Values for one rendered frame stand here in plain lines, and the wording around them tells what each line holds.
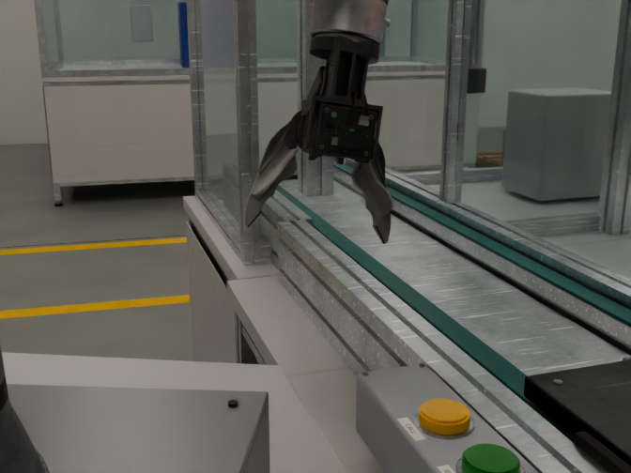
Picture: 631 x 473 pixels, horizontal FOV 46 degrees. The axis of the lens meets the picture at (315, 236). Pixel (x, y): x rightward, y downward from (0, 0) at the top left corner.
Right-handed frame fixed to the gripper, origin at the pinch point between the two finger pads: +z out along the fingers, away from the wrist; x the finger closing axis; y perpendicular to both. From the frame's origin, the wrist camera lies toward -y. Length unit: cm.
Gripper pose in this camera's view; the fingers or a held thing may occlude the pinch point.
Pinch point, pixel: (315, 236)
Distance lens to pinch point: 79.0
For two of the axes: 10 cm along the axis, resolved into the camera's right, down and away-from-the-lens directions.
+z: -1.3, 9.9, 0.6
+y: 1.8, 0.9, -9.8
